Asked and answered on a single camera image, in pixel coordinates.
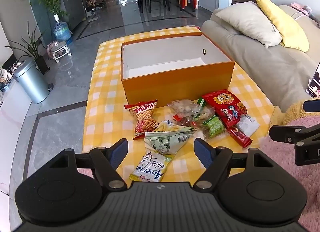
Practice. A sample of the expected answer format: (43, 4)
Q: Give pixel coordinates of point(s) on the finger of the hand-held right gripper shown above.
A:
(312, 104)
(282, 133)

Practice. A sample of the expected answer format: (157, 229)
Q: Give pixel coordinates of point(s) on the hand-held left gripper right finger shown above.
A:
(203, 151)

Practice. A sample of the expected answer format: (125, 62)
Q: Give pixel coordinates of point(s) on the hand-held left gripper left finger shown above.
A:
(120, 150)

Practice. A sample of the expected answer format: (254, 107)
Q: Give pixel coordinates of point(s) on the green snack packet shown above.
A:
(213, 125)

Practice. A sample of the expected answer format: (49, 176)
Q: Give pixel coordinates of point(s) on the white green chips packet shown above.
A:
(170, 139)

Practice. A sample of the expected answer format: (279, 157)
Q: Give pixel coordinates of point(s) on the white yellow snack packet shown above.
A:
(152, 169)

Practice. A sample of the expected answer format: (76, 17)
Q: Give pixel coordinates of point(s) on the slim red brown snack packet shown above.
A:
(240, 136)

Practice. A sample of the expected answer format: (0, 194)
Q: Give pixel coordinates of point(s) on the clear snack bag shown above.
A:
(185, 108)

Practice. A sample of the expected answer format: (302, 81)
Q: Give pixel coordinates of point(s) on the large red snack packet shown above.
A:
(227, 109)

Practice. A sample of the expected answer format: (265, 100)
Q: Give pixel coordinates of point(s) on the orange cardboard box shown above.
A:
(175, 84)

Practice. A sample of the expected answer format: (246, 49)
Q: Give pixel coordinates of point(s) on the pink fluffy blanket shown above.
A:
(282, 151)

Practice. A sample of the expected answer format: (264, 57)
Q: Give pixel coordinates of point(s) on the yellow plush cloth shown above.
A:
(290, 114)

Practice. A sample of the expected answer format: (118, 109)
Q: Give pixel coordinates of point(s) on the dark printed box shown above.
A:
(315, 84)

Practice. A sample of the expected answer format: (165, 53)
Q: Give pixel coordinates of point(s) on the white flat packet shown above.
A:
(248, 125)

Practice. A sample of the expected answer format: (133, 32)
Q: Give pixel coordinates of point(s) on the red stick snack packet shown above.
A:
(142, 119)

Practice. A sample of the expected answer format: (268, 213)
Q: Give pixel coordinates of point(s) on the yellow checkered tablecloth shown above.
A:
(107, 91)

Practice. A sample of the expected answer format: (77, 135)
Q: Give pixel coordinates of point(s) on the beige sofa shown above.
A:
(250, 71)

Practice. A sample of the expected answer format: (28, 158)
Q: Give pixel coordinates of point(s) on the yellow pillow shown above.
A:
(282, 21)

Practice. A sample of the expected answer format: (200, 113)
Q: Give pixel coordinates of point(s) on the white pillow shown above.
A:
(250, 25)

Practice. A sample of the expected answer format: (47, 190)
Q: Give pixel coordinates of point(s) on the grey metal trash can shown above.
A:
(32, 84)

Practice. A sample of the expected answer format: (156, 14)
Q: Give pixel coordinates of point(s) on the white low cabinet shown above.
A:
(10, 126)

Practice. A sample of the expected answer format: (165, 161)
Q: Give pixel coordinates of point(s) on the long-leaf potted plant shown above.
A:
(41, 64)

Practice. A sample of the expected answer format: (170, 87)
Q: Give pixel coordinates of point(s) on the white wheeled stool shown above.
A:
(57, 49)

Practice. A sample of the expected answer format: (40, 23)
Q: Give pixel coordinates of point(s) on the blue water bottle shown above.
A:
(62, 31)

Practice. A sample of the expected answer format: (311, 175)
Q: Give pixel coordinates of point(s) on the grey cabinet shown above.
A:
(72, 6)

